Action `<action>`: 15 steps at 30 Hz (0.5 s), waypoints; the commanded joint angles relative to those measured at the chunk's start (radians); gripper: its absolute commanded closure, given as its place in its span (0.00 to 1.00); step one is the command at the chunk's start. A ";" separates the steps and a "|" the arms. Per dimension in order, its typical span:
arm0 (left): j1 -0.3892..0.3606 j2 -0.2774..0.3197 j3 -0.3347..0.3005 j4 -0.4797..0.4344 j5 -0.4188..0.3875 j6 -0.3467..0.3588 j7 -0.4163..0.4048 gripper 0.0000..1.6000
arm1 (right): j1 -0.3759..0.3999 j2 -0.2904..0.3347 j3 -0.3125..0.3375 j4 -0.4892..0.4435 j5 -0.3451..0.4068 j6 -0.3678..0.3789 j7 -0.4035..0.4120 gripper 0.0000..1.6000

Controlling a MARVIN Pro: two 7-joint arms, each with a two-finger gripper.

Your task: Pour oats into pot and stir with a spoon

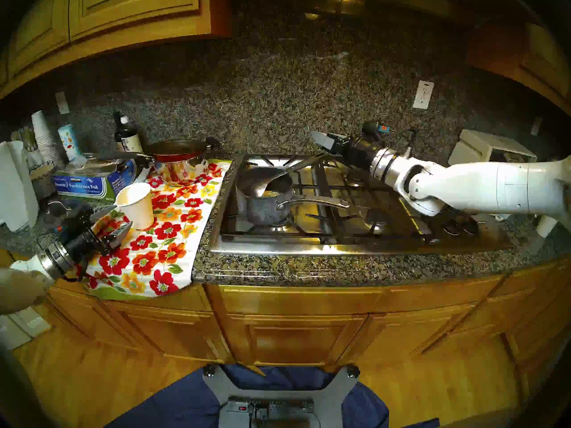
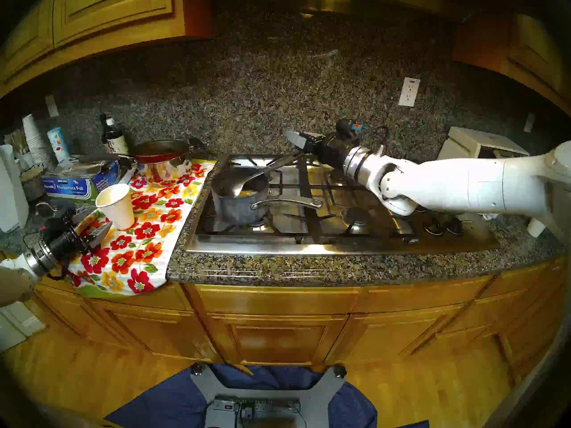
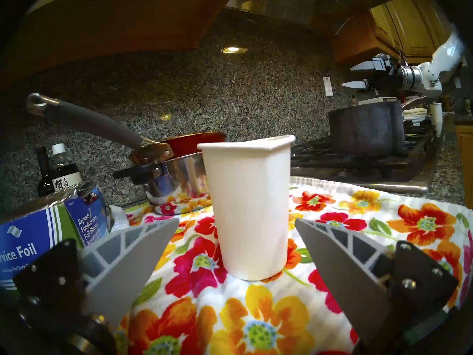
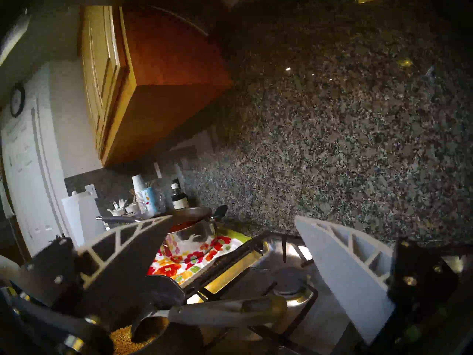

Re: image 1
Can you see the dark bottle black cap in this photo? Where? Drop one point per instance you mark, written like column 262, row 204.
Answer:
column 117, row 128

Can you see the blue foil sheet box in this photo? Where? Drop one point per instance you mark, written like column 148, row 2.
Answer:
column 82, row 187

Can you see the grey saucepan with food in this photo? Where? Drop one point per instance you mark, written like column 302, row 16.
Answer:
column 270, row 194

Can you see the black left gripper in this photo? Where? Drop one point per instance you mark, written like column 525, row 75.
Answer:
column 84, row 242

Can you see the wooden base cabinets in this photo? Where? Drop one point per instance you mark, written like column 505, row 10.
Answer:
column 294, row 333

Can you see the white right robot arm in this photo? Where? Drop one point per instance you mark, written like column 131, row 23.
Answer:
column 490, row 186

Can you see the dark bottle white cap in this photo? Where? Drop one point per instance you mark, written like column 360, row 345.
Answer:
column 130, row 139

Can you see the metal serving spoon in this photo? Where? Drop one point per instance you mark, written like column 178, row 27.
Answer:
column 265, row 188

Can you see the stack of white paper cups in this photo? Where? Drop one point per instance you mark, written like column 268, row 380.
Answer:
column 43, row 137

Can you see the grey power strip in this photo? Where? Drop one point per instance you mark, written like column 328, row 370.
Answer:
column 272, row 405

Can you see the cup of wooden sticks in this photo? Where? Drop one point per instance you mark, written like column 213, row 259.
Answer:
column 33, row 157

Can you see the floral kitchen towel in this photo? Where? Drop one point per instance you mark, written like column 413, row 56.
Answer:
column 165, row 253

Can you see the dark grey saucepan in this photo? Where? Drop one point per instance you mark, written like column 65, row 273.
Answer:
column 258, row 211

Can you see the small white paper cup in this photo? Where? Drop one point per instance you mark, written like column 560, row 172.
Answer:
column 545, row 226

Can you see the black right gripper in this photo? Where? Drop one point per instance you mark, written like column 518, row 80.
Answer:
column 359, row 150

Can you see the navy blue fabric cover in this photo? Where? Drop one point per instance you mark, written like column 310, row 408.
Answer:
column 178, row 405

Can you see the shiny steel stock pot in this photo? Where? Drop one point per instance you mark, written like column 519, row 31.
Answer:
column 178, row 174

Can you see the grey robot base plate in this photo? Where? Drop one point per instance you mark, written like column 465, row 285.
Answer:
column 332, row 396

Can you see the white toaster oven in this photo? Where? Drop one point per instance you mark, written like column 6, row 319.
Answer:
column 486, row 148

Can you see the black pot lid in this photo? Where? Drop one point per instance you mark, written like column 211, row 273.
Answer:
column 55, row 206

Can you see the wooden wall cabinet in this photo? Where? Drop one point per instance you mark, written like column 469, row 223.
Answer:
column 539, row 57
column 111, row 12

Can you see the black cooktop knob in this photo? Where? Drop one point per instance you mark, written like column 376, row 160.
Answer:
column 451, row 228
column 470, row 228

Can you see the stainless steel gas cooktop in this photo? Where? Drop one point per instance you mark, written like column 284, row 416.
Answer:
column 339, row 244

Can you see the white wall switch plate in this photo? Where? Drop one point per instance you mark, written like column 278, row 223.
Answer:
column 536, row 126
column 62, row 103

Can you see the white wall power outlet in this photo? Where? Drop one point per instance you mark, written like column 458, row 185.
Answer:
column 423, row 94

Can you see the leaf print paper cup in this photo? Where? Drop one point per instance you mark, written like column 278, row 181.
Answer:
column 68, row 141

